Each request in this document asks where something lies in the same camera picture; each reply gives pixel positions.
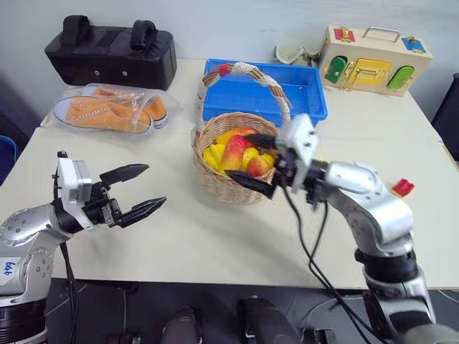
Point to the dark rounded shape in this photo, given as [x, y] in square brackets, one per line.
[183, 326]
[267, 322]

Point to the pale green scalloped cloth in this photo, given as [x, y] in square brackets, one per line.
[287, 53]

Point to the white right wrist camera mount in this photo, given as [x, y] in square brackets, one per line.
[303, 143]

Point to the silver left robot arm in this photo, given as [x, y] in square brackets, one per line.
[25, 229]

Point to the yellow pepper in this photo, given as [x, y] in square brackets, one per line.
[225, 137]

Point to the wooden latch lock box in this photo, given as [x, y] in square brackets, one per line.
[369, 68]

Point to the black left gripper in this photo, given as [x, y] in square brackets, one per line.
[102, 211]

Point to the yellow lemon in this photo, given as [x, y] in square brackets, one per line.
[250, 156]

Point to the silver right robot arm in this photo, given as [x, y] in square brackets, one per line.
[376, 211]

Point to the black fabric bag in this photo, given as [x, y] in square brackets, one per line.
[107, 57]

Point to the small yellow fruit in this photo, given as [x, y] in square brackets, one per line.
[267, 159]

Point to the red yellow apple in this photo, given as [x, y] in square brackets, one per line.
[259, 166]

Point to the blue plastic tray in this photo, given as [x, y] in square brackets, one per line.
[251, 93]

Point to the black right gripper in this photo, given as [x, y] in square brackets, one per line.
[287, 168]

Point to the orange canvas sneaker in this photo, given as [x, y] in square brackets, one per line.
[156, 107]
[97, 114]

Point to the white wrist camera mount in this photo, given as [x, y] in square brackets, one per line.
[71, 179]
[303, 143]

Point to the red yellow mango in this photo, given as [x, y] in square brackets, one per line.
[233, 152]

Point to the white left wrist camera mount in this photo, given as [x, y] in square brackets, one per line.
[71, 179]

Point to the blue chair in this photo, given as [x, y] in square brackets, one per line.
[7, 161]

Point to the red and yellow toy block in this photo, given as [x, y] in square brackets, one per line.
[402, 187]

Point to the orange red peach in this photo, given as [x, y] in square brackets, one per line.
[244, 131]

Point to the yellow banana bunch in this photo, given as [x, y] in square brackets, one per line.
[213, 156]

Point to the clear plastic shoe bag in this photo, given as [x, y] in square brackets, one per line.
[168, 104]

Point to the black chair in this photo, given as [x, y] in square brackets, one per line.
[448, 118]

